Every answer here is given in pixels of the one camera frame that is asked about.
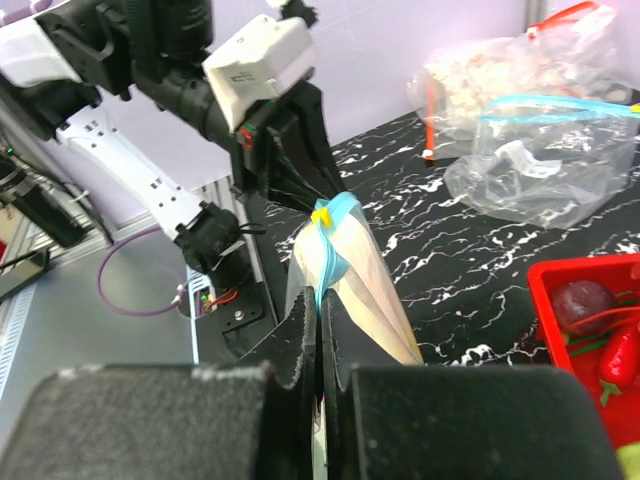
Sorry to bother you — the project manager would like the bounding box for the red plastic bin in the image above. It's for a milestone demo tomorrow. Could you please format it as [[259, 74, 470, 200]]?
[[527, 254, 639, 448]]

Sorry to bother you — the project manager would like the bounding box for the blue zipper clear bag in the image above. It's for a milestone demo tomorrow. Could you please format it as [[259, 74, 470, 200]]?
[[284, 190, 426, 369]]

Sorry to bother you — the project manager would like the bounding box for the red toy chili pepper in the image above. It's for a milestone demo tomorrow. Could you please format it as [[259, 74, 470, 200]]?
[[597, 324, 639, 407]]

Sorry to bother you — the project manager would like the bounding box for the purple toy onion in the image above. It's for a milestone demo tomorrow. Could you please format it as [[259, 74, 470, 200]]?
[[551, 280, 617, 328]]

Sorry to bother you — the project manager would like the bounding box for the red zipper clear bag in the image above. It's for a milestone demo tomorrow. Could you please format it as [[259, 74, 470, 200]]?
[[407, 1, 632, 161]]

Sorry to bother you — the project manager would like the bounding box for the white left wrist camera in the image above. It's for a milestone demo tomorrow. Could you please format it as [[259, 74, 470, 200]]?
[[202, 1, 318, 133]]

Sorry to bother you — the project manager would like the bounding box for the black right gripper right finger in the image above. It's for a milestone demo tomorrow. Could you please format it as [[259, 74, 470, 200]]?
[[321, 292, 623, 479]]

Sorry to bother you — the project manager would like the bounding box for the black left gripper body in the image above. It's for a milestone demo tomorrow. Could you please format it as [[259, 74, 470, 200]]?
[[129, 1, 340, 213]]

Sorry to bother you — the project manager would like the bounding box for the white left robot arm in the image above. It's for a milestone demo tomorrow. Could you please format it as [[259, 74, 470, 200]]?
[[1, 1, 344, 277]]

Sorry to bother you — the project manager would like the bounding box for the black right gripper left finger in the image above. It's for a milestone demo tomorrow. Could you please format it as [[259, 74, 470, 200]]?
[[1, 287, 317, 479]]

